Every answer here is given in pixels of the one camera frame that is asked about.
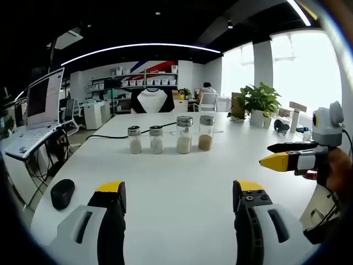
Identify white laptop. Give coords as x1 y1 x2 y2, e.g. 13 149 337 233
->
4 67 65 159

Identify white mesh chair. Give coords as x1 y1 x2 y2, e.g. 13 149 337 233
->
197 92 218 113

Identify person's right hand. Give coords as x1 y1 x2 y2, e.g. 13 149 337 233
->
301 148 353 199

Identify black computer mouse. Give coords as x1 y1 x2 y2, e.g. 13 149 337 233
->
50 178 76 210

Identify person in black-white shirt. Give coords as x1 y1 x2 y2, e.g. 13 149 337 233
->
130 87 175 114

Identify small black-lid seasoning bottle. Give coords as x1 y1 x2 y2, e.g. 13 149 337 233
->
149 125 164 155
127 125 143 155

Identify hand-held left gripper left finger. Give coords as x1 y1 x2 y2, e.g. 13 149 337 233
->
47 181 127 265

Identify tall steel-lid brown seasoning bottle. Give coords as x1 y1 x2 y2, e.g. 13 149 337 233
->
198 115 216 152

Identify potted green plant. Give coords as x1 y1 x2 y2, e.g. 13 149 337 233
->
227 81 282 129

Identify white office chair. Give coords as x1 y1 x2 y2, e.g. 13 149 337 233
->
63 98 86 133

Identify black cable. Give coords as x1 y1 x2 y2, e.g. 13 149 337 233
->
84 121 179 141

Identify tall steel-lid white seasoning bottle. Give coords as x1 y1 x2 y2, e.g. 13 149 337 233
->
176 115 194 155

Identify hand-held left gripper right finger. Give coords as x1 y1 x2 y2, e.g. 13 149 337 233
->
232 179 315 265

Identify white thermos bottle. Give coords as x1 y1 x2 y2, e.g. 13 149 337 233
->
289 108 300 134

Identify white cabinet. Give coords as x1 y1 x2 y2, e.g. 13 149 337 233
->
83 100 111 130

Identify white storage shelf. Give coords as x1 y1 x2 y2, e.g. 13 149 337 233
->
88 65 179 97

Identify black headphones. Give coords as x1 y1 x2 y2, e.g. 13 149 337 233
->
273 119 290 135

